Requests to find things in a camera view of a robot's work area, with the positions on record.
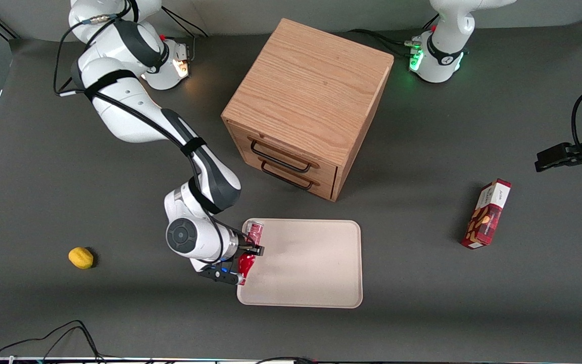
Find beige rectangular tray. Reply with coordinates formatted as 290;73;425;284
236;218;363;309

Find yellow lemon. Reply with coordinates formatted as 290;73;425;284
68;247;94;269

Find wooden drawer cabinet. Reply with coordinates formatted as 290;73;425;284
221;18;395;203

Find black cable along right arm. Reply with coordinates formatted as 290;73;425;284
54;0;251;253

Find black drawer handle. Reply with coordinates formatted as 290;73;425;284
251;139;318;174
261;161;317;191

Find black base cable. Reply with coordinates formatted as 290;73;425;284
347;14;441;57
161;5;210;38

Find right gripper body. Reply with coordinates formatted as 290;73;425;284
219;229;251;266

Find black floor cable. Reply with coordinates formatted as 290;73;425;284
0;313;107;364

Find red plaid shortbread box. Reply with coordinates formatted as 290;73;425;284
461;178;512;250

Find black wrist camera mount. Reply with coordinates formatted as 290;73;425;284
199;263;245;287

